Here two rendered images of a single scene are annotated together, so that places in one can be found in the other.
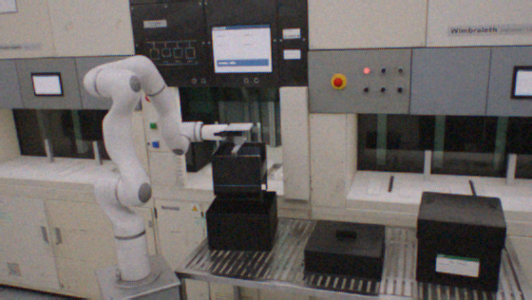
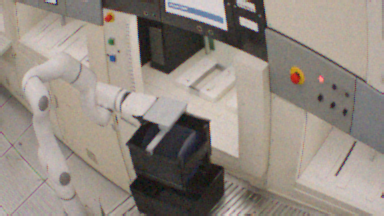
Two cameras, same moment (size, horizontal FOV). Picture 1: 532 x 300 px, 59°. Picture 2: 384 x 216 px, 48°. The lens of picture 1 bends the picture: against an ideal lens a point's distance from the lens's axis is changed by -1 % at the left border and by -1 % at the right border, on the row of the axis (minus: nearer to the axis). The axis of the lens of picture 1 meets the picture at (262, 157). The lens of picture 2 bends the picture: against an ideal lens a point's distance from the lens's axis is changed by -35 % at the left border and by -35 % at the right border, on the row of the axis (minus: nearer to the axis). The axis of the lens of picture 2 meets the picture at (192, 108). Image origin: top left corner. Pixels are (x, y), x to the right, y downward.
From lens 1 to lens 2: 1.25 m
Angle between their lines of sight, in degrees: 32
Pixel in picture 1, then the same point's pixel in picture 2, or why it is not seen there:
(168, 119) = (86, 98)
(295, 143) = (252, 123)
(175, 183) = not seen: hidden behind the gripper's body
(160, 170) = (117, 82)
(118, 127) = (39, 129)
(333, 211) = (284, 187)
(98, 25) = not seen: outside the picture
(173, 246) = not seen: hidden behind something
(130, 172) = (52, 163)
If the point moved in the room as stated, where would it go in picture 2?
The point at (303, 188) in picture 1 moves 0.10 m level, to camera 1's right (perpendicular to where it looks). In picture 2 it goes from (257, 167) to (278, 169)
